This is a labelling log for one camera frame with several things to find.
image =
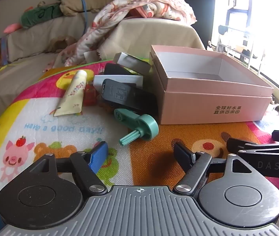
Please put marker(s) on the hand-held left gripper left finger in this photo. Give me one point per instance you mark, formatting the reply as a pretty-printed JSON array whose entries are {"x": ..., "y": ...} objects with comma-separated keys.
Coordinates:
[{"x": 100, "y": 152}]

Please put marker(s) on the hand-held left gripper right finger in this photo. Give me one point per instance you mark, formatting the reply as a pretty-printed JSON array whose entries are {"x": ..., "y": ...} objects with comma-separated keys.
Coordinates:
[{"x": 181, "y": 152}]

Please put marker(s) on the green plastic tool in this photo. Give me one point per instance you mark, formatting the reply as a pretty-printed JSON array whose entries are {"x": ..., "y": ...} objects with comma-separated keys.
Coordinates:
[{"x": 146, "y": 125}]

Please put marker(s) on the red lighter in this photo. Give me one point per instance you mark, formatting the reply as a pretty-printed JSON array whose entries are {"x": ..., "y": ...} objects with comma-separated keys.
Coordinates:
[{"x": 90, "y": 97}]

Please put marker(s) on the pink cardboard box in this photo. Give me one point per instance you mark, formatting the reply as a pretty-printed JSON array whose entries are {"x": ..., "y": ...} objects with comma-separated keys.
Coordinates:
[{"x": 203, "y": 95}]

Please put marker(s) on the cream floral tube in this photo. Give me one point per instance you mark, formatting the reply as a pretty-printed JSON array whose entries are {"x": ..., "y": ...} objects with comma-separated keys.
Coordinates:
[{"x": 73, "y": 95}]

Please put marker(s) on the white box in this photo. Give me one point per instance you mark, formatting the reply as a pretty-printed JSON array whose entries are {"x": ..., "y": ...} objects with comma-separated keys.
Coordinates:
[{"x": 127, "y": 79}]

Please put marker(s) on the grey small box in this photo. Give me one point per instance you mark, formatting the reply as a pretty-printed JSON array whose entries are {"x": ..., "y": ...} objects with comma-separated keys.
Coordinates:
[{"x": 132, "y": 62}]

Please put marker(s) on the cartoon play mat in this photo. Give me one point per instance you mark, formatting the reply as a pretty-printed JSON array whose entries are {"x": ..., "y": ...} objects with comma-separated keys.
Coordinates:
[{"x": 56, "y": 127}]

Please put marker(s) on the black flat pouch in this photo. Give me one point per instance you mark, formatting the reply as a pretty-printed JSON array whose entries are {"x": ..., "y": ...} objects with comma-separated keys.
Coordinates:
[{"x": 145, "y": 102}]

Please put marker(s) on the black curved object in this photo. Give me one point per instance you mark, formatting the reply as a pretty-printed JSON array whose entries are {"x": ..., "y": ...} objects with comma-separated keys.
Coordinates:
[{"x": 114, "y": 68}]

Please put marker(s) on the white paper sheet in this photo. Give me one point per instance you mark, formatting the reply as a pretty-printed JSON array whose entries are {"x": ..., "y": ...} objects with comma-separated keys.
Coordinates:
[{"x": 91, "y": 56}]

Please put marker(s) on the metal balcony rack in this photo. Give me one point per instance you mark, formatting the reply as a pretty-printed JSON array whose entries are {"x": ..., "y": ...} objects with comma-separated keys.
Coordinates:
[{"x": 242, "y": 46}]

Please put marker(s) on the brown furry item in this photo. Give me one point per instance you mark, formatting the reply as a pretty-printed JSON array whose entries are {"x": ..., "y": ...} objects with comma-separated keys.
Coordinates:
[{"x": 62, "y": 44}]

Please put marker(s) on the beige covered sofa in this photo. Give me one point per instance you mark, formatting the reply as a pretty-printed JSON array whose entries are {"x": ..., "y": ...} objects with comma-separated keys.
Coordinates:
[{"x": 31, "y": 41}]

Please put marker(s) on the dark curtain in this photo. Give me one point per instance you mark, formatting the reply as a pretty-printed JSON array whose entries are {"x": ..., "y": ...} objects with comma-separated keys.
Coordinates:
[{"x": 198, "y": 9}]

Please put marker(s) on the pink patterned blanket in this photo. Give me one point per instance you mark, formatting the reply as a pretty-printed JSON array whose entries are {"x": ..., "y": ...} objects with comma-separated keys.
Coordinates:
[{"x": 154, "y": 7}]

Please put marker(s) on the green plush toy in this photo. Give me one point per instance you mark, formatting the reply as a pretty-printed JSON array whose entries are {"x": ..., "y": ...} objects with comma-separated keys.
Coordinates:
[{"x": 38, "y": 14}]

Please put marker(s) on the beige pillow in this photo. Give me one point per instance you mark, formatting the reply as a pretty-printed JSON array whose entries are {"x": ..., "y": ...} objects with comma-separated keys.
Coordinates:
[{"x": 92, "y": 0}]

